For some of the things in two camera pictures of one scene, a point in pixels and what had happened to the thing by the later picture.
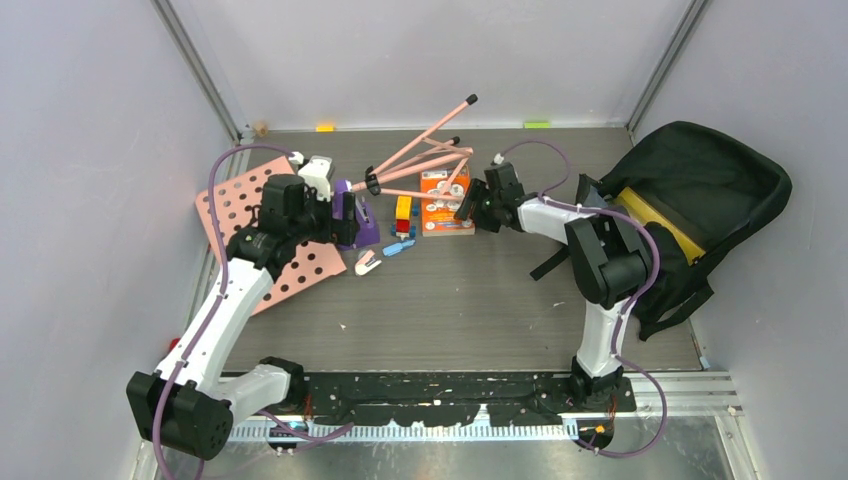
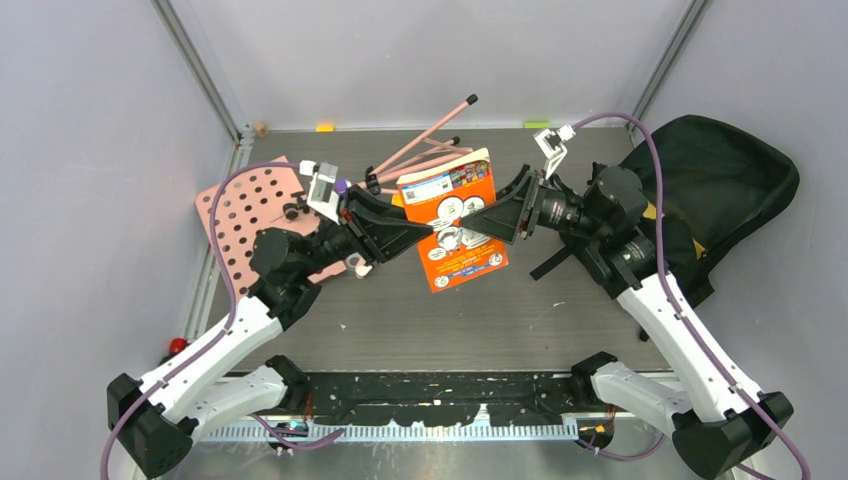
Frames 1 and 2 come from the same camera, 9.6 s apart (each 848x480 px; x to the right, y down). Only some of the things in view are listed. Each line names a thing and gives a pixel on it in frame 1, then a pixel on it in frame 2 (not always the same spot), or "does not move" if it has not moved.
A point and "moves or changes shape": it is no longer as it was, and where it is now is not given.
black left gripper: (342, 231) → (391, 231)
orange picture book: (438, 212) moves or changes shape
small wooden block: (261, 130) does not move
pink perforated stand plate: (308, 265) does not move
